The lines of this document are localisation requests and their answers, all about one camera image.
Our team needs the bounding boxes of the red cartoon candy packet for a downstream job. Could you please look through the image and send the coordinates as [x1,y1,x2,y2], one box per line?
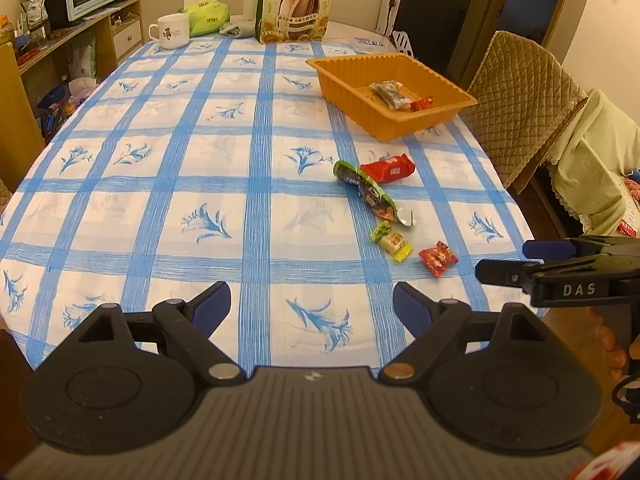
[419,242,459,278]

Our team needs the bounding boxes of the yellow green candy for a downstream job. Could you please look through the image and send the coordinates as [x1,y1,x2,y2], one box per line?
[370,221,413,262]

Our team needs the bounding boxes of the red double happiness packet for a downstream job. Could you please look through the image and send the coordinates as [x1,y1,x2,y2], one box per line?
[360,154,416,183]

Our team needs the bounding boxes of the green long snack wrapper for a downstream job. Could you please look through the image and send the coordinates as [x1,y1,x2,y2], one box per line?
[333,160,416,228]

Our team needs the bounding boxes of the clear seaweed snack packet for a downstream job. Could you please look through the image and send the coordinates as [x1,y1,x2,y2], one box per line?
[370,80,412,110]

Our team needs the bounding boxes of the large red candy packet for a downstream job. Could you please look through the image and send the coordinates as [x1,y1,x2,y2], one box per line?
[410,96,434,112]

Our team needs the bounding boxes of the person's right hand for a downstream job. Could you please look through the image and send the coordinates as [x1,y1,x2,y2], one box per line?
[587,307,640,380]

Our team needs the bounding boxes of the cloth covered armchair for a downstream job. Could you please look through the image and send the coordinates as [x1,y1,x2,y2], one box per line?
[536,90,639,238]

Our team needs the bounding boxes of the quilted brown chair right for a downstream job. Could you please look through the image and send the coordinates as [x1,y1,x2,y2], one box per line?
[460,30,587,194]

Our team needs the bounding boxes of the blue checked tablecloth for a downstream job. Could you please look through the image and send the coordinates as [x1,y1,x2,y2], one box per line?
[1,37,532,368]

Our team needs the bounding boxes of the orange plastic tray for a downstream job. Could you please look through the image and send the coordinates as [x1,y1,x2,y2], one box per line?
[307,53,477,142]

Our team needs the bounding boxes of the grey phone stand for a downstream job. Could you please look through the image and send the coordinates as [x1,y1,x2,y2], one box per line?
[390,30,414,58]

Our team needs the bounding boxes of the black cabinet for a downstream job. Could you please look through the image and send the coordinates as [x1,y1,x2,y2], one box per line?
[375,0,472,76]

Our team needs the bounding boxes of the blue white tissue packet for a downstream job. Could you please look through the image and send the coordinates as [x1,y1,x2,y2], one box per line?
[352,37,386,52]

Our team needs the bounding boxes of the wooden shelf unit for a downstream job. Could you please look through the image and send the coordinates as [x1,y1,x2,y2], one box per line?
[1,0,144,168]

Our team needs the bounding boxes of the white mug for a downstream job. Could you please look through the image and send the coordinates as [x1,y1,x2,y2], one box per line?
[148,13,190,50]

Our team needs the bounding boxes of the green tissue pack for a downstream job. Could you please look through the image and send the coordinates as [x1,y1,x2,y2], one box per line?
[182,0,230,38]

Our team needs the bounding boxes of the sunflower seed snack box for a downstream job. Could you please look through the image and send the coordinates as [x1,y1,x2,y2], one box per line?
[255,0,332,44]

